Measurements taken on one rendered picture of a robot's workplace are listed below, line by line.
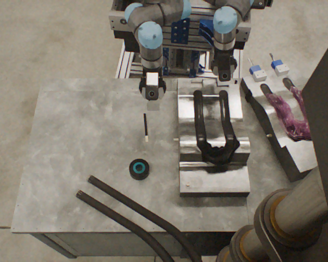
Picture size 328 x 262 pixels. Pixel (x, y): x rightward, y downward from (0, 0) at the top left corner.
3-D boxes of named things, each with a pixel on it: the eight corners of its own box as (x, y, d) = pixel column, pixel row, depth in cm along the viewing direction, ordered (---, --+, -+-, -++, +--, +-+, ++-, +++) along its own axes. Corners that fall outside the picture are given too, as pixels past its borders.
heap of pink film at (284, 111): (260, 95, 149) (265, 84, 142) (298, 84, 151) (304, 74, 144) (288, 146, 137) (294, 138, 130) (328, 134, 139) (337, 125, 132)
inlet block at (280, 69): (263, 58, 162) (266, 50, 158) (273, 55, 163) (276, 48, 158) (276, 79, 156) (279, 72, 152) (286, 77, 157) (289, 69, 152)
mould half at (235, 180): (176, 90, 157) (177, 71, 145) (234, 90, 157) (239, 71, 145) (179, 197, 133) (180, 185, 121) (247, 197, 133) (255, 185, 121)
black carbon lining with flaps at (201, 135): (191, 92, 148) (193, 79, 140) (229, 92, 148) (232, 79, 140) (195, 168, 131) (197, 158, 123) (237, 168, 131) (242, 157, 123)
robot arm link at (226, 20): (243, 8, 111) (229, 28, 109) (240, 29, 121) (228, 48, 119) (221, -1, 113) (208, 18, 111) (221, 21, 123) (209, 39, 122)
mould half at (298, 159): (239, 83, 159) (244, 68, 149) (291, 70, 162) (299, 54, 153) (290, 182, 136) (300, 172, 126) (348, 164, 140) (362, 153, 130)
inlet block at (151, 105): (148, 84, 147) (147, 76, 142) (159, 84, 147) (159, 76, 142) (147, 110, 140) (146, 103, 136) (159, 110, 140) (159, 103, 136)
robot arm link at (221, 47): (236, 43, 120) (212, 45, 121) (235, 50, 124) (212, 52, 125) (234, 25, 122) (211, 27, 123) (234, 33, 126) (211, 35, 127)
